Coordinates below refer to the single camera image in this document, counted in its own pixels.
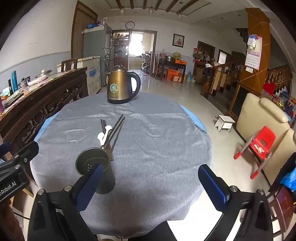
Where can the gold electric kettle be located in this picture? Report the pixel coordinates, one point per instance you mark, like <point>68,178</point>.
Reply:
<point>116,85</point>

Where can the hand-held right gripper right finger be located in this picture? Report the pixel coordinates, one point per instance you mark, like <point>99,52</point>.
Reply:
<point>212,187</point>

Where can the blue water jug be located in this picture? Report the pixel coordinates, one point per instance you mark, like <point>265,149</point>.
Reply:
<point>189,77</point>

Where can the cream leather sofa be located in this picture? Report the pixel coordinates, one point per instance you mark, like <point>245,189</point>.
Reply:
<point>254,111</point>

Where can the dark cylindrical utensil holder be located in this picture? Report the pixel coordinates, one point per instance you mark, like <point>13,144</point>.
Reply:
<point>105,183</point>

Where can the wooden chair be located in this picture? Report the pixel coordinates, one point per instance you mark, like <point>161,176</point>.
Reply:
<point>69,64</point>

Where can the wooden stair railing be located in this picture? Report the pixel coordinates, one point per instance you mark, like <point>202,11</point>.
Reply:
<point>222,74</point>

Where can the small white stool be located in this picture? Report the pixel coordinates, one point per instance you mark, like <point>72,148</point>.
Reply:
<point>225,121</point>

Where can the red child chair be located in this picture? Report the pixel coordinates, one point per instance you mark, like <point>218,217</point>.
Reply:
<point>263,140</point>

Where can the blue tablecloth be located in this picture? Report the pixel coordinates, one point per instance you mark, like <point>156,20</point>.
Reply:
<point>47,121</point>

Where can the brown door curtain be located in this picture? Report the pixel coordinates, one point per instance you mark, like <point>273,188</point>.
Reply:
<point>81,34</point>

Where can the metal chopstick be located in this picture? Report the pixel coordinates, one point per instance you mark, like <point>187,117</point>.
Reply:
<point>115,126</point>
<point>116,139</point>
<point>118,129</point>

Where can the round wall clock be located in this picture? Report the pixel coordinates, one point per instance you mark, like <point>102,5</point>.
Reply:
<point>130,25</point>

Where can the grey tablecloth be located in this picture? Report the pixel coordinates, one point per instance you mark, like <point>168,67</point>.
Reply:
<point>148,150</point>

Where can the brown wooden chopstick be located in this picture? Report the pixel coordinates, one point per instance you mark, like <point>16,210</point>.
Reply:
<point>106,143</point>
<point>103,127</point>

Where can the flat orange box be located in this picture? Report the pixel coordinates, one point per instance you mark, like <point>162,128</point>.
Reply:
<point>180,62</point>

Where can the glass shelf cabinet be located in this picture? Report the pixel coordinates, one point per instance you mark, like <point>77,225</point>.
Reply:
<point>118,51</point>

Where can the metal basin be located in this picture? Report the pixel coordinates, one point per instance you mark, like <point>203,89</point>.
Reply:
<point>169,58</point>

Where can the framed wall picture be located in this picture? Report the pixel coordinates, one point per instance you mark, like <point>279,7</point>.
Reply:
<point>178,40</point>

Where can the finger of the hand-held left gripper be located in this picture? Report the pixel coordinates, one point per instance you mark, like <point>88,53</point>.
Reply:
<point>27,151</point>

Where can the carved wooden sideboard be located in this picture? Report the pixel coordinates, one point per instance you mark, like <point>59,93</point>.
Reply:
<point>41,99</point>

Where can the dark wooden side table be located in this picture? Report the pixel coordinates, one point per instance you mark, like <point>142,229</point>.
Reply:
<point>172,66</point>

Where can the wall calendar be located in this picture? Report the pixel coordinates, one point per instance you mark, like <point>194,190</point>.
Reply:
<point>253,55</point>

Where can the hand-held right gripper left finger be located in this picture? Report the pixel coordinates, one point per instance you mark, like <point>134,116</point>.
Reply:
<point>89,188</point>

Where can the grey refrigerator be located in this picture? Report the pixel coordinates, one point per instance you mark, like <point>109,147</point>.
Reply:
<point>93,44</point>

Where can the large orange box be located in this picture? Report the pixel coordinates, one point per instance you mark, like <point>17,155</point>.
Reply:
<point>174,75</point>

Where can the metal pot with lid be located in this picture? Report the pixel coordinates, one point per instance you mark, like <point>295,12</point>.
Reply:
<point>44,74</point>

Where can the wooden pillar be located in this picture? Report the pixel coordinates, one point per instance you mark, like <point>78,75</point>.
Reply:
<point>255,46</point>

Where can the white chest freezer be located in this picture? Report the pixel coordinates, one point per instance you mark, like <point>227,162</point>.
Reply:
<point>92,71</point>

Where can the teal thermos bottle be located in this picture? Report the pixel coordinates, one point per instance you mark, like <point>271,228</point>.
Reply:
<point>14,81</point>

